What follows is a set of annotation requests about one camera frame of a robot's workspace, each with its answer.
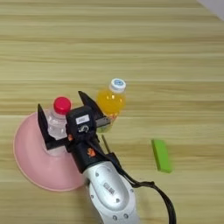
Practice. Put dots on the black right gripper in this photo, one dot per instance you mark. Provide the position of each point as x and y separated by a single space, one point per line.
84 151

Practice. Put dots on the clear water bottle red cap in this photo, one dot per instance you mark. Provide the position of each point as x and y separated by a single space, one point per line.
59 105

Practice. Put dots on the orange juice bottle white cap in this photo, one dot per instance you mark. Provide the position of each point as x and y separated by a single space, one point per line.
112 100

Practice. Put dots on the small black box white label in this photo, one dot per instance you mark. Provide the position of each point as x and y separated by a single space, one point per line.
73 116

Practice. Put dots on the pink plastic plate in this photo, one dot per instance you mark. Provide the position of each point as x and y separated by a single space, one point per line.
38 163

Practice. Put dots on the green rectangular block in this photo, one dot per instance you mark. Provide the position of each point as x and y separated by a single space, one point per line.
162 156

